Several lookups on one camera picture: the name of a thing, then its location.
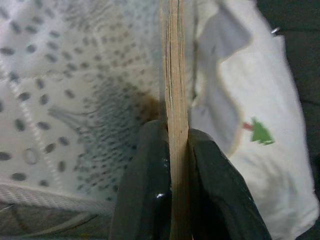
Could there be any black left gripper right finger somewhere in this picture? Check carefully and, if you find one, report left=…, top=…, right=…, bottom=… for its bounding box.
left=187, top=128, right=273, bottom=240

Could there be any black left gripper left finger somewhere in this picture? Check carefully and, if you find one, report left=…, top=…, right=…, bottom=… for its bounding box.
left=108, top=119, right=174, bottom=240

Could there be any colourful children's board book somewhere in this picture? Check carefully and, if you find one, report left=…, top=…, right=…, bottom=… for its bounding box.
left=159, top=0, right=194, bottom=240

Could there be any white pillow with tree print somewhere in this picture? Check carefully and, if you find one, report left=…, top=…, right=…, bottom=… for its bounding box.
left=189, top=0, right=320, bottom=240

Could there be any beige quilted mattress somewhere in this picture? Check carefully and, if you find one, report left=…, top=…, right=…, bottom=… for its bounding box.
left=0, top=0, right=219, bottom=239

